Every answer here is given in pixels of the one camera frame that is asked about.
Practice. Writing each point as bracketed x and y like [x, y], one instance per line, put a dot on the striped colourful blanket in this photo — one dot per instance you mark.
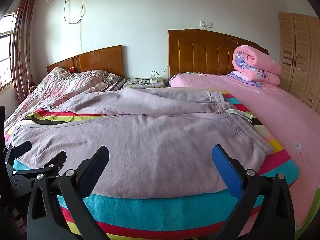
[150, 210]

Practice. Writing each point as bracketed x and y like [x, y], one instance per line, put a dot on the red patterned curtain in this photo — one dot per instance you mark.
[23, 50]

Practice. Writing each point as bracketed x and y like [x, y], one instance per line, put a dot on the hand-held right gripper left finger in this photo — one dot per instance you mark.
[96, 160]

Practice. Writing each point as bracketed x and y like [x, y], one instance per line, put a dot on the tall padded wooden headboard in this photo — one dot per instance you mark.
[200, 55]

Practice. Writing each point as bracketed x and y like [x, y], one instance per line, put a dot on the lilac knit sweater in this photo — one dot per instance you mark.
[150, 145]

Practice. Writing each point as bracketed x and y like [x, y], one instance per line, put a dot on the white wall socket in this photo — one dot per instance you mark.
[206, 24]

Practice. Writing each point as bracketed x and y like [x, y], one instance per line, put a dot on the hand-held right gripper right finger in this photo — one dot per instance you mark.
[226, 170]

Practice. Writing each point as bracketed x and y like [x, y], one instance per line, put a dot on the white power strip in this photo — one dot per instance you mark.
[153, 80]

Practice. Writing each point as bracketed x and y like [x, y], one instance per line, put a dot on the light wooden wardrobe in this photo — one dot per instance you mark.
[300, 55]

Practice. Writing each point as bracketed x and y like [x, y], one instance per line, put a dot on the low plain wooden headboard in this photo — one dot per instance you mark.
[100, 58]

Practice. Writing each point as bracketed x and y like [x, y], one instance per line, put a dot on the black eyeglasses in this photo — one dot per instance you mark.
[143, 81]

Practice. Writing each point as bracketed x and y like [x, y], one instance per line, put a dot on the pink bed sheet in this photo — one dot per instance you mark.
[277, 110]

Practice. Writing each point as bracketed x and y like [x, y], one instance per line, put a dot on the floral patterned quilt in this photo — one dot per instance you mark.
[67, 85]

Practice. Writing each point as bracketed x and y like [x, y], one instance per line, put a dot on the rolled pink floral quilt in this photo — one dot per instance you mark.
[260, 66]

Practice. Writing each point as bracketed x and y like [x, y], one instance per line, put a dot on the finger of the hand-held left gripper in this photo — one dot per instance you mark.
[56, 158]
[23, 146]

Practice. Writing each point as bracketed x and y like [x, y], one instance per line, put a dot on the nightstand with patterned cover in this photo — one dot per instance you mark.
[140, 85]

